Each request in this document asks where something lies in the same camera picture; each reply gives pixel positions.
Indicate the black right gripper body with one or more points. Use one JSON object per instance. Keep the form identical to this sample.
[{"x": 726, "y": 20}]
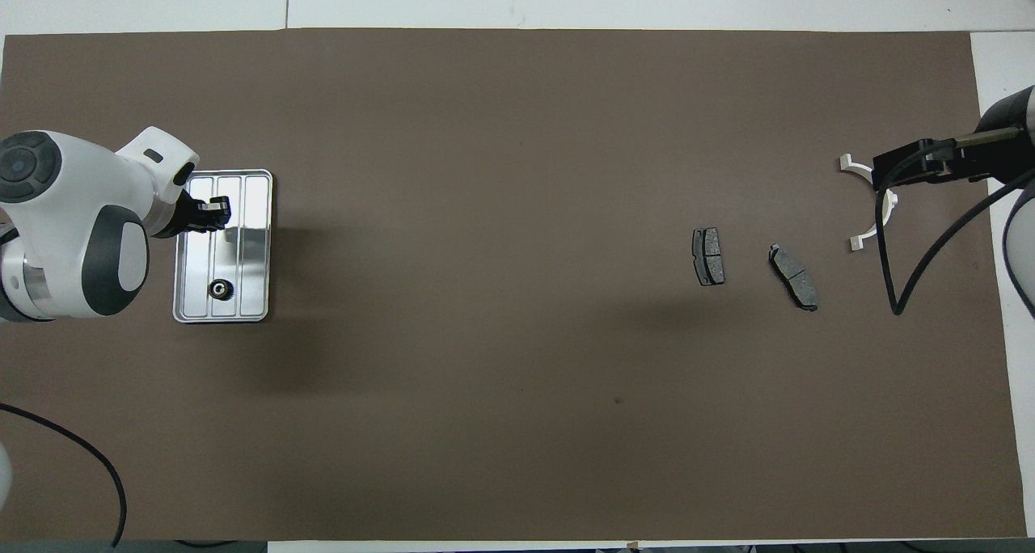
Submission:
[{"x": 962, "y": 161}]

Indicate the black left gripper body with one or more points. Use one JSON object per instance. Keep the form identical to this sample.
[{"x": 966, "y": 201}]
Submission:
[{"x": 194, "y": 213}]

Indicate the large black bearing gear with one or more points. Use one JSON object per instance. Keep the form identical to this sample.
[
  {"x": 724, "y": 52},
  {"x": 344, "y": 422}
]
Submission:
[{"x": 220, "y": 289}]

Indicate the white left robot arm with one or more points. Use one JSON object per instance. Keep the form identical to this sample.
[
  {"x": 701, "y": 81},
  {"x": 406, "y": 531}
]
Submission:
[{"x": 65, "y": 213}]

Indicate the silver metal tray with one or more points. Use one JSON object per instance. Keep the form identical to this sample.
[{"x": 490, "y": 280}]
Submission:
[{"x": 255, "y": 270}]

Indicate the long dark brake pad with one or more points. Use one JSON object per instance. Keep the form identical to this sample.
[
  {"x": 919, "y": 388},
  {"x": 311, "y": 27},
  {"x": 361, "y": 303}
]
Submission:
[{"x": 794, "y": 278}]

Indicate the short dark brake pad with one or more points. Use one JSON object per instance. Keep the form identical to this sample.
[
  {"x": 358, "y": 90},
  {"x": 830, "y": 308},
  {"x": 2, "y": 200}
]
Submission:
[{"x": 709, "y": 256}]

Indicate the brown table mat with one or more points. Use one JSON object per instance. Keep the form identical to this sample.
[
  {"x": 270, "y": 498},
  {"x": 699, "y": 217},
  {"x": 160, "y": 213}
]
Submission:
[{"x": 517, "y": 213}]

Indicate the white semicircular bracket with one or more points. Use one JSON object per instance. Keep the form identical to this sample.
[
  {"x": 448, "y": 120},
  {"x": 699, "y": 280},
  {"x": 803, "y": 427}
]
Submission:
[{"x": 865, "y": 236}]

